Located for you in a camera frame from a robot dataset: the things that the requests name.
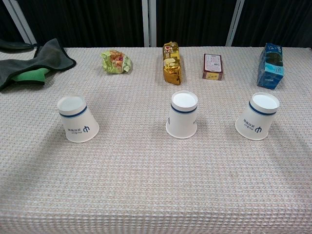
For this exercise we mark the blue cookie box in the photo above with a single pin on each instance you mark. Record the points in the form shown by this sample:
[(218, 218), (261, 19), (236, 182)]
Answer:
[(270, 70)]

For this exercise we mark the green sponge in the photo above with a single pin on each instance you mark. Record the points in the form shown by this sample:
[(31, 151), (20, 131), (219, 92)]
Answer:
[(31, 76)]

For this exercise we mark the crumpled green snack packet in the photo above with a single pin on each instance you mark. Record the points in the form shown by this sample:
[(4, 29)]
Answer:
[(117, 62)]

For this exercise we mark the white frame post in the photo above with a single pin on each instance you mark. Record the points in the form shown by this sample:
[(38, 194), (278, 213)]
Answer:
[(20, 24), (235, 24), (146, 24)]

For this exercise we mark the dark grey cloth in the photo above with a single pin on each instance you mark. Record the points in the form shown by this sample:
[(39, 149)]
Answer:
[(48, 58)]

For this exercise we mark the white paper cup blue stripe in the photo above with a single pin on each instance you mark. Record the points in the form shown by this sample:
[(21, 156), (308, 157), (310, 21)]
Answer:
[(78, 122), (256, 119), (181, 119)]

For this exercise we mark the beige woven tablecloth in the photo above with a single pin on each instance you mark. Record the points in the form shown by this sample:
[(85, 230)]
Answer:
[(146, 175)]

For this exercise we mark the gold biscuit packet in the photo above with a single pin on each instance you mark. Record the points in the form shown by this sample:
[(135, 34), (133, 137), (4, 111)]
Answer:
[(171, 65)]

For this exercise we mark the small maroon box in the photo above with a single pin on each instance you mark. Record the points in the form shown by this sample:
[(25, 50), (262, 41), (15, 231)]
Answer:
[(212, 65)]

